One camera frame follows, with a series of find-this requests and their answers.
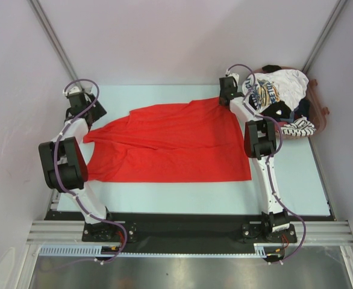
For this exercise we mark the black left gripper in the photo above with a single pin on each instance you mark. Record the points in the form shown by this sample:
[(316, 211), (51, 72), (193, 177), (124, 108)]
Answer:
[(99, 111)]

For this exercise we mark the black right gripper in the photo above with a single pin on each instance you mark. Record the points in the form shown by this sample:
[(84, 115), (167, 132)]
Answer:
[(220, 101)]

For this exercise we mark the red tank top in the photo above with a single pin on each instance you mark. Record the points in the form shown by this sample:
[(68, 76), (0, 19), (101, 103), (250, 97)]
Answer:
[(198, 141)]

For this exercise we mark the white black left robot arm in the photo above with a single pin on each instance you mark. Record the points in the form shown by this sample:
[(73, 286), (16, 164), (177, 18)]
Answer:
[(65, 169)]

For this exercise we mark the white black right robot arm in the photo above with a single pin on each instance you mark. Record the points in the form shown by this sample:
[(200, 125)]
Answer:
[(260, 146)]

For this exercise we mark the white printed tank top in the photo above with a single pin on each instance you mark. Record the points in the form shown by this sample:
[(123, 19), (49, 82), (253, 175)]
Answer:
[(265, 89)]

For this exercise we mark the navy white striped tank top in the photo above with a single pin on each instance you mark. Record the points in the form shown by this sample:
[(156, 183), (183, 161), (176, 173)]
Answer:
[(301, 127)]

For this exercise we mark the brown translucent laundry basket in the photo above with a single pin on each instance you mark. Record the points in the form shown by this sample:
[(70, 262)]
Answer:
[(309, 107)]

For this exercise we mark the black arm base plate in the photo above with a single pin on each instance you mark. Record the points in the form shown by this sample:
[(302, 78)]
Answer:
[(204, 245)]

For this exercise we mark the white slotted cable duct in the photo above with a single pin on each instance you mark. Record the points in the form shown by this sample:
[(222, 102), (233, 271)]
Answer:
[(99, 251)]

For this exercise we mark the aluminium frame rail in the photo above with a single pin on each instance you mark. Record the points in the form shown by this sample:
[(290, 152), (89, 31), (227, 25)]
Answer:
[(71, 232)]

